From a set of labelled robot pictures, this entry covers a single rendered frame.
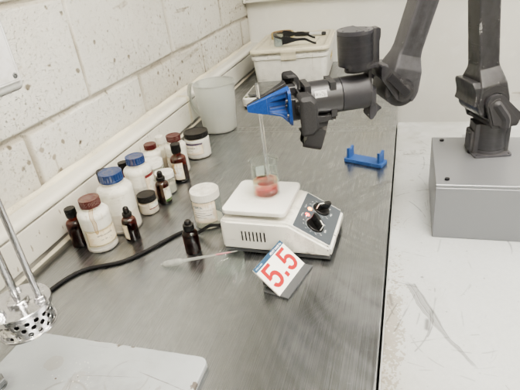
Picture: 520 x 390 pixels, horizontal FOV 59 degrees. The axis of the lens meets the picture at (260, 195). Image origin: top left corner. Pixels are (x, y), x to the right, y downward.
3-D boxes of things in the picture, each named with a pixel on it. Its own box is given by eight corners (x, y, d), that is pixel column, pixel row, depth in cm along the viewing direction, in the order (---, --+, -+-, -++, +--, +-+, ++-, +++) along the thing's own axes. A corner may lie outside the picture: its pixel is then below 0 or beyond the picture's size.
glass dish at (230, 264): (217, 279, 78) (214, 269, 77) (213, 261, 83) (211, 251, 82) (248, 272, 79) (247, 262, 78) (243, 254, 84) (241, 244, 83)
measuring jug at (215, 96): (181, 132, 147) (172, 86, 140) (205, 119, 156) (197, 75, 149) (229, 138, 138) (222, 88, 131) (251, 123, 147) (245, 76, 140)
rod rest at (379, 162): (387, 163, 110) (388, 149, 109) (381, 169, 108) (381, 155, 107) (350, 156, 116) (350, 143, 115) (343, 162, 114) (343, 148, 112)
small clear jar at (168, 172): (156, 196, 109) (152, 176, 106) (160, 187, 113) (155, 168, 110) (176, 195, 108) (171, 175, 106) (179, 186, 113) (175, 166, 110)
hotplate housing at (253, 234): (343, 222, 90) (342, 186, 86) (331, 262, 79) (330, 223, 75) (237, 214, 97) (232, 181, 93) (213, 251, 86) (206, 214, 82)
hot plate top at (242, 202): (301, 186, 88) (301, 182, 88) (285, 218, 78) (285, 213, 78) (243, 183, 92) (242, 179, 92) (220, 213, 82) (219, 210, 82)
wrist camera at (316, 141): (336, 113, 75) (340, 150, 78) (328, 100, 82) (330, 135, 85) (300, 118, 75) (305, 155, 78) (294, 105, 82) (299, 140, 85)
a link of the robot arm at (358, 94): (374, 109, 82) (374, 57, 78) (384, 120, 77) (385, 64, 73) (336, 115, 82) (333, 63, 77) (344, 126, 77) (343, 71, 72)
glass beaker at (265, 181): (247, 198, 85) (241, 158, 81) (265, 186, 89) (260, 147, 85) (271, 206, 82) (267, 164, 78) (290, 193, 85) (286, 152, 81)
